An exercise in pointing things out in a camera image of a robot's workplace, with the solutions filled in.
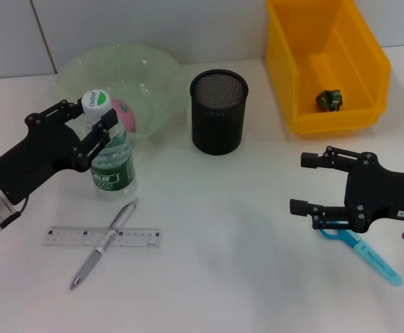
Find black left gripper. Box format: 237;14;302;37
0;99;119;206

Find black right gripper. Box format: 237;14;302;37
289;145;404;233

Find pink toy peach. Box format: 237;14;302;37
110;98;137;133

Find clear green-label plastic bottle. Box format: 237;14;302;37
81;89;137;202

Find green plastic wrapper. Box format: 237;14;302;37
314;89;345;112

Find translucent green fruit plate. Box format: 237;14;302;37
51;43;188;142

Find blue scissors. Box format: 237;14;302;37
318;227;403;287

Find black mesh pen holder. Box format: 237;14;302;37
187;69;251;156

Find clear plastic ruler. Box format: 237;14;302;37
42;225;163;249

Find grey ballpoint pen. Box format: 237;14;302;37
69;196;140;291

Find yellow plastic bin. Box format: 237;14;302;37
264;0;392;135

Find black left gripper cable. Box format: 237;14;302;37
0;196;31;232

